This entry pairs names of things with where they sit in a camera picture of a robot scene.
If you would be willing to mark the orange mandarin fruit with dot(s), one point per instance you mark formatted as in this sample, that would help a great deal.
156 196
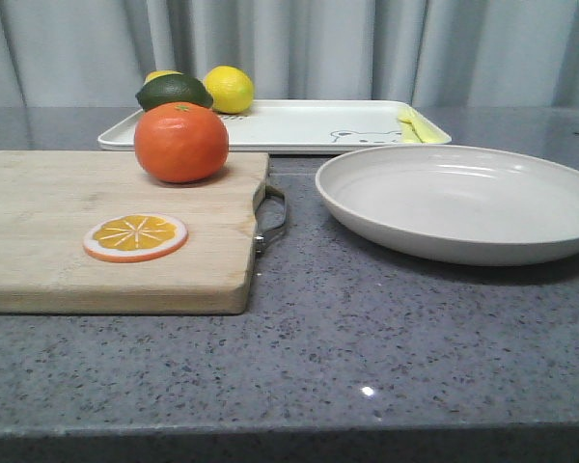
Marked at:
180 142

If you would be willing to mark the green lime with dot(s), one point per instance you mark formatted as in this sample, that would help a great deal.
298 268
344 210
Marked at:
173 88

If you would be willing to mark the white bear-print tray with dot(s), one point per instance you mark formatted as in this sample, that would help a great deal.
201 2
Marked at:
317 127

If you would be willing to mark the grey curtain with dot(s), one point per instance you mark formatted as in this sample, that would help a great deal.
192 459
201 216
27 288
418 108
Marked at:
427 53

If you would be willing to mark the yellow lemon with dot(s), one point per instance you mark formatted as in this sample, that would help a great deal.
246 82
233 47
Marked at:
159 73
231 88

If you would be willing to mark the orange slice toy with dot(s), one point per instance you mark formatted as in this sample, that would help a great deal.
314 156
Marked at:
135 238

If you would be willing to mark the wooden cutting board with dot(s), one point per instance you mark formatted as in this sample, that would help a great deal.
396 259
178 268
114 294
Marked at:
49 200

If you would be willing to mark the beige round plate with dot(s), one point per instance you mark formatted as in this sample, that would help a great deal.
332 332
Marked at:
456 204

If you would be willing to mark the yellow plastic spoon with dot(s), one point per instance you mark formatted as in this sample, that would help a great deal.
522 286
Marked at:
425 130

